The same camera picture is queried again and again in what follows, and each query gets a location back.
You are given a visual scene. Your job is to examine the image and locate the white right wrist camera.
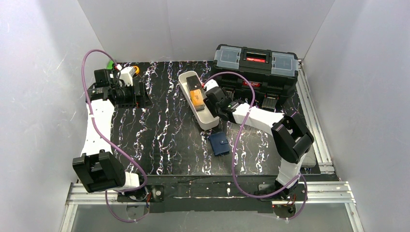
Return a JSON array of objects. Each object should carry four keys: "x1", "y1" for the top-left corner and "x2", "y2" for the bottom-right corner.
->
[{"x1": 203, "y1": 79, "x2": 219, "y2": 93}]

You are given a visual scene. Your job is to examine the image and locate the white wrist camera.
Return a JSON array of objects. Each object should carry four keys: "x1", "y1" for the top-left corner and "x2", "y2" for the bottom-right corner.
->
[
  {"x1": 119, "y1": 66, "x2": 135, "y2": 86},
  {"x1": 203, "y1": 79, "x2": 219, "y2": 93}
]

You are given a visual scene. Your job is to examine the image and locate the green small object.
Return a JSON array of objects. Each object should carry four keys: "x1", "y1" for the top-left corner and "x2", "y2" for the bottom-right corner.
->
[{"x1": 106, "y1": 60, "x2": 115, "y2": 70}]

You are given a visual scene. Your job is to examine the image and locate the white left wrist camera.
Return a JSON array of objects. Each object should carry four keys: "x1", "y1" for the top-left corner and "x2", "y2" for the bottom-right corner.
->
[{"x1": 119, "y1": 66, "x2": 135, "y2": 86}]

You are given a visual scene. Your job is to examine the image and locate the black card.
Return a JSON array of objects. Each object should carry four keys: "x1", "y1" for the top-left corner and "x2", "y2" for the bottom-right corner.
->
[{"x1": 186, "y1": 75, "x2": 202, "y2": 91}]

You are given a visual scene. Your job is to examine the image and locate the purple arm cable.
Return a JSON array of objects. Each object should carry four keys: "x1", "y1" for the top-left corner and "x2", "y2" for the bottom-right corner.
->
[
  {"x1": 80, "y1": 49, "x2": 150, "y2": 224},
  {"x1": 202, "y1": 71, "x2": 309, "y2": 221}
]

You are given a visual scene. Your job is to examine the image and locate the yellow tape measure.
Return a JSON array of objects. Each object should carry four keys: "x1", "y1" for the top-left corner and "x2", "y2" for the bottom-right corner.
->
[{"x1": 133, "y1": 66, "x2": 140, "y2": 75}]

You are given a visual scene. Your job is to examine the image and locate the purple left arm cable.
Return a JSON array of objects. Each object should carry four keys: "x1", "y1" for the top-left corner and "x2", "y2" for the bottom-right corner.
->
[{"x1": 80, "y1": 49, "x2": 150, "y2": 224}]

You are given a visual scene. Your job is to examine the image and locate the black marbled table mat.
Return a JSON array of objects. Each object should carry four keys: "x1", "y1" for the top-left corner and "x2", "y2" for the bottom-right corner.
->
[{"x1": 109, "y1": 60, "x2": 321, "y2": 177}]

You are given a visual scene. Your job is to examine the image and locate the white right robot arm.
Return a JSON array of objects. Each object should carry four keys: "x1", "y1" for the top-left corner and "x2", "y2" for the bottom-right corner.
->
[{"x1": 204, "y1": 87, "x2": 314, "y2": 199}]

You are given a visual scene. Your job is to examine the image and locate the aluminium frame rail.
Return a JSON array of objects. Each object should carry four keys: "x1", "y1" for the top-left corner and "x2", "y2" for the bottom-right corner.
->
[{"x1": 61, "y1": 75, "x2": 358, "y2": 232}]

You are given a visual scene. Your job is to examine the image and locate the blue leather card holder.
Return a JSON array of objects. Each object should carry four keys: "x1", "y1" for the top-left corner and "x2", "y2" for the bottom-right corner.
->
[{"x1": 208, "y1": 132, "x2": 230, "y2": 156}]

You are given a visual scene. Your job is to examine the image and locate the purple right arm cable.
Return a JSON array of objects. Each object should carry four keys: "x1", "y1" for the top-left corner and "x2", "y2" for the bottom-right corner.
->
[{"x1": 202, "y1": 71, "x2": 309, "y2": 221}]

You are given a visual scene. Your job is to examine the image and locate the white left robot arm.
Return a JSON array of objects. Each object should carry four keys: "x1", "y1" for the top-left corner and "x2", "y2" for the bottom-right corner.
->
[{"x1": 72, "y1": 66, "x2": 151, "y2": 193}]

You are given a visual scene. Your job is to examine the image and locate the orange card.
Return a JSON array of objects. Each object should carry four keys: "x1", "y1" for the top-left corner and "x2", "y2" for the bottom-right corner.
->
[{"x1": 189, "y1": 89, "x2": 205, "y2": 108}]

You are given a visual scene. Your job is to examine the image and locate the black plastic toolbox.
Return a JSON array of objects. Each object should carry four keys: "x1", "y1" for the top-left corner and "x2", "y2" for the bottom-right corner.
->
[{"x1": 211, "y1": 44, "x2": 299, "y2": 112}]

